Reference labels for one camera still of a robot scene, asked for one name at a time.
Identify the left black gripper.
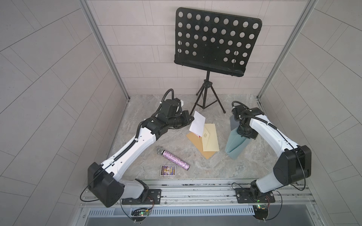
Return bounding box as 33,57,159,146
164,110,195,129

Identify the pink red-bordered letter paper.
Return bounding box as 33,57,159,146
189,111,206,137

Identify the blue-grey envelope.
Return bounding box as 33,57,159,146
225,128,251,159

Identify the cream envelope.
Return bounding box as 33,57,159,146
202,123,220,152

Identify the dark grey envelope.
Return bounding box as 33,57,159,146
230,115,239,131

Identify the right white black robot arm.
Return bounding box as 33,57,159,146
225,101,312,203

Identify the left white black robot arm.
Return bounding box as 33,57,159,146
87,98,194,208

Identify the tan brown envelope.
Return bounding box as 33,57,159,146
186,132,216,159

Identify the purple glitter microphone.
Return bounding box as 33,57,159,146
156,147,190,170

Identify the small colourful card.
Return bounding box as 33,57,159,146
160,165,176,177

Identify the black perforated music stand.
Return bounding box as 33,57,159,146
174,7,263,109

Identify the right small circuit board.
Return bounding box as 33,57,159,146
253,204,269,221

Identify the small circuit board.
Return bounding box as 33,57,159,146
253,204,269,221
131,208,151,217

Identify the left small circuit board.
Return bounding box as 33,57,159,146
131,208,151,217

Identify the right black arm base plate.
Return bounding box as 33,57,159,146
234,187,275,204

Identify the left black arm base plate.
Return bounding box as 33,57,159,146
121,189,162,205

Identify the aluminium mounting rail frame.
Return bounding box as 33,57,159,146
79,179,317,220

